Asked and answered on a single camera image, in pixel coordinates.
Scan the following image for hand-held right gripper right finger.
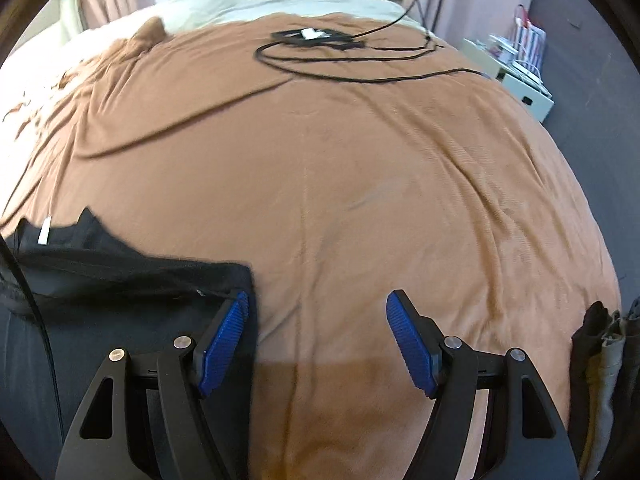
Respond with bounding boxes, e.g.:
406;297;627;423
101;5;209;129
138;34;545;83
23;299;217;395
386;289;583;480

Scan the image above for black device with white label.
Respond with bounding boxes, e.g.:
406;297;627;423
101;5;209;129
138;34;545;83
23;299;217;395
271;27;368;52

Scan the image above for white bedside cabinet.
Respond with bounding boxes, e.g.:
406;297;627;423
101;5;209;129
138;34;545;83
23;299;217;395
460;37;556;122

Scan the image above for brown fleece blanket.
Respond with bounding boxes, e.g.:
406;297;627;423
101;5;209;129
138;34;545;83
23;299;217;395
0;12;623;480

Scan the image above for black garment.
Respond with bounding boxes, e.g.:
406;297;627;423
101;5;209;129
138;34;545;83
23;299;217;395
0;206;258;366

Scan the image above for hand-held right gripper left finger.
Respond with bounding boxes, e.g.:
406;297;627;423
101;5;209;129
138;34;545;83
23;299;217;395
54;291;258;480

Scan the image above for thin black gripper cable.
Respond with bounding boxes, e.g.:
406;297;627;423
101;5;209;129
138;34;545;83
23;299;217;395
0;234;55;378

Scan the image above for hanging dark clothes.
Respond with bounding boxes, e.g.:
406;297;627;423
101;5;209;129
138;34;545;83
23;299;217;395
570;297;640;480

